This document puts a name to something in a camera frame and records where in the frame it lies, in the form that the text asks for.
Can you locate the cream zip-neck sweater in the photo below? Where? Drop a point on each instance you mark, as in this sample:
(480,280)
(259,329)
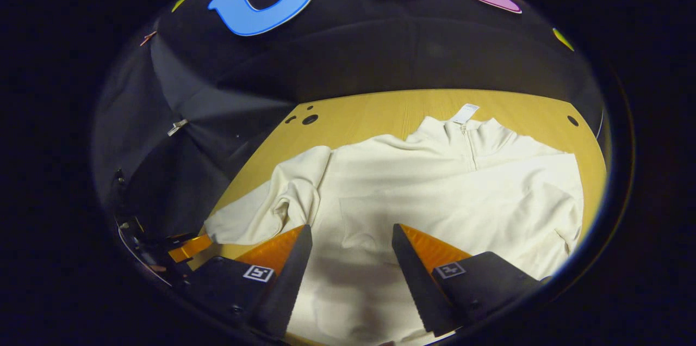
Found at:
(435,193)

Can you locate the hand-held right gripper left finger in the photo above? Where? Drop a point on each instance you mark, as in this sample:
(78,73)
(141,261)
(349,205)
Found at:
(288,286)

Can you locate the copper binder clip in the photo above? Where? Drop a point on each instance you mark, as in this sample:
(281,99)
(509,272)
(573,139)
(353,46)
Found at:
(148,38)

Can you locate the black backdrop cloth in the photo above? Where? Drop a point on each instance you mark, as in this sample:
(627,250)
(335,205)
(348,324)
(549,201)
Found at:
(380,47)

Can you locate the white binder clip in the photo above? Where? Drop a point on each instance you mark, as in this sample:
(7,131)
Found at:
(177,127)

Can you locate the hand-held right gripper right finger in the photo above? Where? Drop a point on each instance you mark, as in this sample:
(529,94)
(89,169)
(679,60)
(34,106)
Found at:
(416,280)

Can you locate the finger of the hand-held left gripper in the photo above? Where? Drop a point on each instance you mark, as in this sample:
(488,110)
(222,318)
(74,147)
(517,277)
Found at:
(190,248)

